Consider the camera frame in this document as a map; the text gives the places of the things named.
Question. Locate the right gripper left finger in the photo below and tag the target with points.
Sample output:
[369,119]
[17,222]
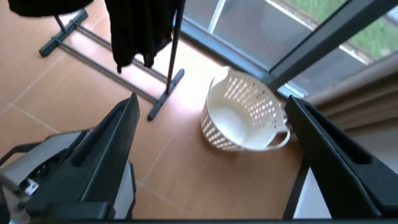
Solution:
[90,168]

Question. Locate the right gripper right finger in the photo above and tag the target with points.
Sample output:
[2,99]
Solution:
[335,161]

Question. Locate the thin black shorts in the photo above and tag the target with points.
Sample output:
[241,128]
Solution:
[140,31]

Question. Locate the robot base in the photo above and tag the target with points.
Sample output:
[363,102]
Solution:
[37,165]

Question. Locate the white laundry basket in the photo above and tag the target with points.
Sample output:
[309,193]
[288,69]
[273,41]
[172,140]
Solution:
[236,124]

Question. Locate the black clothes rack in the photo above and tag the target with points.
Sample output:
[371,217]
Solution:
[168,87]

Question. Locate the beige curtain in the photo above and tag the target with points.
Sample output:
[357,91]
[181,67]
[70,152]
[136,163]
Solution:
[357,99]

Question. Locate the window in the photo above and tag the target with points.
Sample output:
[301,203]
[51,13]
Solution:
[295,46]

